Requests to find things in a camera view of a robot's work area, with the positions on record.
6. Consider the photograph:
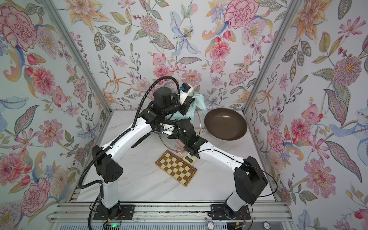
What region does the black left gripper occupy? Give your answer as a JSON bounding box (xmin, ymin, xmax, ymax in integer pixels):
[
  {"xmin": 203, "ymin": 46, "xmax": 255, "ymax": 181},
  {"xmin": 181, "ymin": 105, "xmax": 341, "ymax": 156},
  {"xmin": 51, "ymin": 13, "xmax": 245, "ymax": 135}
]
[{"xmin": 160, "ymin": 96, "xmax": 195, "ymax": 117}]

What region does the glass pot lid black handle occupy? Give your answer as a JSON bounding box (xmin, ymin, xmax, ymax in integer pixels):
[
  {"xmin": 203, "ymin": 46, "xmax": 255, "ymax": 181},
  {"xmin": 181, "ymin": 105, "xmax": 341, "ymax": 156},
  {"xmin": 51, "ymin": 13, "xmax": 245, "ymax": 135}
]
[{"xmin": 157, "ymin": 117, "xmax": 207, "ymax": 156}]

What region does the light green cloth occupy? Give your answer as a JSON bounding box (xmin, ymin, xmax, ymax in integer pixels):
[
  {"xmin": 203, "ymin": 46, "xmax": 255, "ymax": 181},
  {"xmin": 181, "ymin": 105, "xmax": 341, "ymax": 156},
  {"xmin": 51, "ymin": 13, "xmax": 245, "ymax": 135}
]
[{"xmin": 169, "ymin": 91, "xmax": 208, "ymax": 120}]

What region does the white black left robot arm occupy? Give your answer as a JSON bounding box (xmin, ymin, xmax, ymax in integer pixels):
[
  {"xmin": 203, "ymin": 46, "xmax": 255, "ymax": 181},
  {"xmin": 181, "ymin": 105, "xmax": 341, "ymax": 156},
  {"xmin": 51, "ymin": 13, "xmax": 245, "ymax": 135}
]
[{"xmin": 92, "ymin": 83, "xmax": 197, "ymax": 210}]

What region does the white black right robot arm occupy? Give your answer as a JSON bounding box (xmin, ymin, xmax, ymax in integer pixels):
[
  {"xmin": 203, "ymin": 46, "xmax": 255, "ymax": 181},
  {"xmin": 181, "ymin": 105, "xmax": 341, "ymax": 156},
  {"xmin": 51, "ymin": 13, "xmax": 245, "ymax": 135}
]
[{"xmin": 156, "ymin": 118, "xmax": 268, "ymax": 212}]

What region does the yellow blue calculator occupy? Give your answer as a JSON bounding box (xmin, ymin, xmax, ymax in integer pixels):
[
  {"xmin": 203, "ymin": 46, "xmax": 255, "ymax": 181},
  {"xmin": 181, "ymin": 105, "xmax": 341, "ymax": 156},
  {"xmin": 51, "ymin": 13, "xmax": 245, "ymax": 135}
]
[{"xmin": 182, "ymin": 154, "xmax": 198, "ymax": 165}]

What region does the wooden chessboard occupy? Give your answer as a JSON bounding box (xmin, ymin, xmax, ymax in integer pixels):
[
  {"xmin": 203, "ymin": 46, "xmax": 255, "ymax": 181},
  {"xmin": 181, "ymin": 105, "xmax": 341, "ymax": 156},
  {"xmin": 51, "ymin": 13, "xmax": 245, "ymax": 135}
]
[{"xmin": 155, "ymin": 150, "xmax": 197, "ymax": 187}]

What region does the black frying pan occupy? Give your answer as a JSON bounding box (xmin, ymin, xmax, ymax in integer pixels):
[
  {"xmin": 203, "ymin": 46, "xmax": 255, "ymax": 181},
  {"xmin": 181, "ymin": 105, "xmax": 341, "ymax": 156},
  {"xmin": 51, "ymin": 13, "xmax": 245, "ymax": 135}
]
[{"xmin": 131, "ymin": 133, "xmax": 151, "ymax": 148}]

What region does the brown frying pan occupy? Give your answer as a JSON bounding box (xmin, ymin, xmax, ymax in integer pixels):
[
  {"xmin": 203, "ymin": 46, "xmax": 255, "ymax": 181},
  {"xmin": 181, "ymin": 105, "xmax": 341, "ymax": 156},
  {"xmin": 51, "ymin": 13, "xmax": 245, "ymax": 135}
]
[{"xmin": 204, "ymin": 108, "xmax": 248, "ymax": 141}]

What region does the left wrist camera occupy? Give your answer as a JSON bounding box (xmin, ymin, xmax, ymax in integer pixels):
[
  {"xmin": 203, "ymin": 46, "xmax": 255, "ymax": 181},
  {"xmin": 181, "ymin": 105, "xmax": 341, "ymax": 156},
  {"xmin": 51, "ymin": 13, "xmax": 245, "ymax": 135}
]
[{"xmin": 179, "ymin": 83, "xmax": 193, "ymax": 104}]

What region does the black corrugated cable hose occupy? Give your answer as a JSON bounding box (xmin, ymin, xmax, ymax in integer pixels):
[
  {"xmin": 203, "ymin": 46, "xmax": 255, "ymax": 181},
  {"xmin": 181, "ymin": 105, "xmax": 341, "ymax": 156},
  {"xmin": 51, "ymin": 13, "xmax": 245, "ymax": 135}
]
[{"xmin": 78, "ymin": 76, "xmax": 181, "ymax": 230}]

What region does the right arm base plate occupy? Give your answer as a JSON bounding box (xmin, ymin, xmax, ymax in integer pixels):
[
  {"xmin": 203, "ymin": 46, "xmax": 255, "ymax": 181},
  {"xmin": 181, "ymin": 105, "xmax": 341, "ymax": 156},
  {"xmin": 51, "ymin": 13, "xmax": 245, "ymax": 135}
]
[{"xmin": 208, "ymin": 204, "xmax": 251, "ymax": 220}]

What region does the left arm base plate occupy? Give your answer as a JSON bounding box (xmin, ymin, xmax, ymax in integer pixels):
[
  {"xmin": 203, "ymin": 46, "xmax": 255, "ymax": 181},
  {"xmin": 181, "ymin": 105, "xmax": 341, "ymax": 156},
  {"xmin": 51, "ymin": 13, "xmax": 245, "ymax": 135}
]
[{"xmin": 93, "ymin": 204, "xmax": 135, "ymax": 220}]

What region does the aluminium corner frame left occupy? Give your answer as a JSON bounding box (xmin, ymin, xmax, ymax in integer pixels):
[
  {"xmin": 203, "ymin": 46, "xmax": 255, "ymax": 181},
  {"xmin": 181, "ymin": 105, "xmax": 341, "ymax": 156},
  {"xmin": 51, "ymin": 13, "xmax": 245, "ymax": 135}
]
[{"xmin": 40, "ymin": 0, "xmax": 112, "ymax": 115}]

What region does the aluminium corner frame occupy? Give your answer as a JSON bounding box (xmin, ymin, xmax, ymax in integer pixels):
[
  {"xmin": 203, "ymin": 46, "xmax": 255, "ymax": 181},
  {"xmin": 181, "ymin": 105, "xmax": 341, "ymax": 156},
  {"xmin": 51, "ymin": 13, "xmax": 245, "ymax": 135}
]
[
  {"xmin": 243, "ymin": 1, "xmax": 301, "ymax": 116},
  {"xmin": 40, "ymin": 0, "xmax": 112, "ymax": 115}
]

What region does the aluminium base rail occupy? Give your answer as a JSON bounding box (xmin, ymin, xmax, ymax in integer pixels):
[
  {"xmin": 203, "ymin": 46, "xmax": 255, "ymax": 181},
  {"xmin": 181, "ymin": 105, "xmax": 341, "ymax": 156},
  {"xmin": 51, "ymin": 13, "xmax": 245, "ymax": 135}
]
[{"xmin": 46, "ymin": 202, "xmax": 296, "ymax": 230}]

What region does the aluminium corner frame right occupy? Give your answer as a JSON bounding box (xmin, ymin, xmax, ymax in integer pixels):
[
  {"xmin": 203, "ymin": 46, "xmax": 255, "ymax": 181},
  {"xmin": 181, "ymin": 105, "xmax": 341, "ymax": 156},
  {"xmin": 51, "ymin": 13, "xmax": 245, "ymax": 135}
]
[{"xmin": 243, "ymin": 1, "xmax": 301, "ymax": 116}]

